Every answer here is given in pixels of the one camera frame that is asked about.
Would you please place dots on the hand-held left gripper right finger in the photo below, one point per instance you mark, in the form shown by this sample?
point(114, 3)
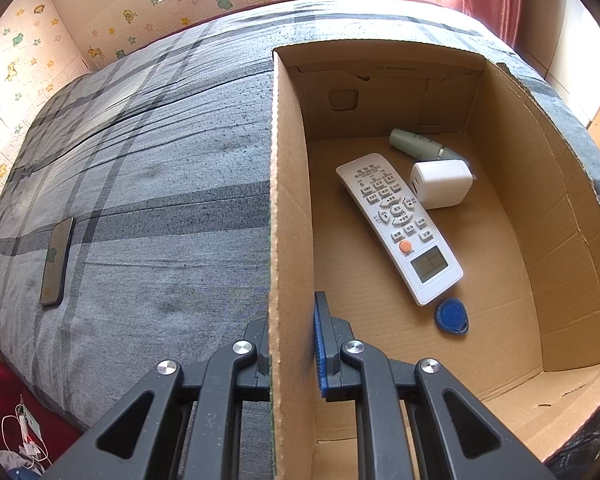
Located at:
point(321, 350)

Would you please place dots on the blue cloth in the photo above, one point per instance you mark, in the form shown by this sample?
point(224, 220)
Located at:
point(25, 475)

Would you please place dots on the cardboard box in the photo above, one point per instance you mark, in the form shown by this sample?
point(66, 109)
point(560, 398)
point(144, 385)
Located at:
point(505, 210)

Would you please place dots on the white remote control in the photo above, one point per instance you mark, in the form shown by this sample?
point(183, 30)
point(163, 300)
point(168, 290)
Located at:
point(380, 200)

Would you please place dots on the pale green tube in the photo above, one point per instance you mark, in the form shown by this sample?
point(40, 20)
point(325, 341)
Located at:
point(410, 141)

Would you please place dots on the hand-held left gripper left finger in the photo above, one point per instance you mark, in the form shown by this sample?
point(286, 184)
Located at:
point(255, 360)

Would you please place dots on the blue key fob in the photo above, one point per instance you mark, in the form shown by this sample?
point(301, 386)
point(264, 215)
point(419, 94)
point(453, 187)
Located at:
point(450, 315)

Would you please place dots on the red mattress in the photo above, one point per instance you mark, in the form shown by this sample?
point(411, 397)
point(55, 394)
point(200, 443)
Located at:
point(5, 385)

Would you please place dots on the large white charger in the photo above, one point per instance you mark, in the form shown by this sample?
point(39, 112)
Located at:
point(440, 185)

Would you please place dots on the white wardrobe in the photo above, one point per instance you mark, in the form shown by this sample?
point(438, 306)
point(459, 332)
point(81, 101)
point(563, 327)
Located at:
point(570, 60)

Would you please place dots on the black smartphone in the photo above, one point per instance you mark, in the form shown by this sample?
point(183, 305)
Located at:
point(55, 265)

